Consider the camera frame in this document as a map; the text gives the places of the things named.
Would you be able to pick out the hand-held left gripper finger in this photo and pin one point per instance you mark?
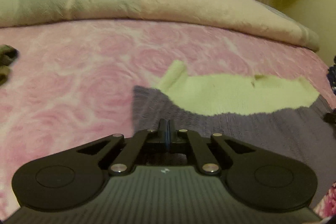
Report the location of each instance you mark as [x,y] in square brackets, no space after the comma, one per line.
[164,134]
[169,136]

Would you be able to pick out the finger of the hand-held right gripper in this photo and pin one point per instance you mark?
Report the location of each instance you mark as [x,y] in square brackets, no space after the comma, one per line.
[332,77]
[331,121]

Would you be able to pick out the purple cardigan with cream trim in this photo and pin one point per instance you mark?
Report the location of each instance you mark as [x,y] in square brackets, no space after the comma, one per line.
[236,98]

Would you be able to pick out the pink floral bed sheet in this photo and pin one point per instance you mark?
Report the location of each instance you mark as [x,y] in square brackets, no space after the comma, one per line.
[78,69]

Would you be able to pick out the beige folded blanket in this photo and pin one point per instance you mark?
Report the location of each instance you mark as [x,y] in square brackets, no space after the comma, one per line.
[157,1]

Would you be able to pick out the olive green garment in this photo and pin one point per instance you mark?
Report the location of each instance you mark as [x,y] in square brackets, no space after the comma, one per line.
[6,56]

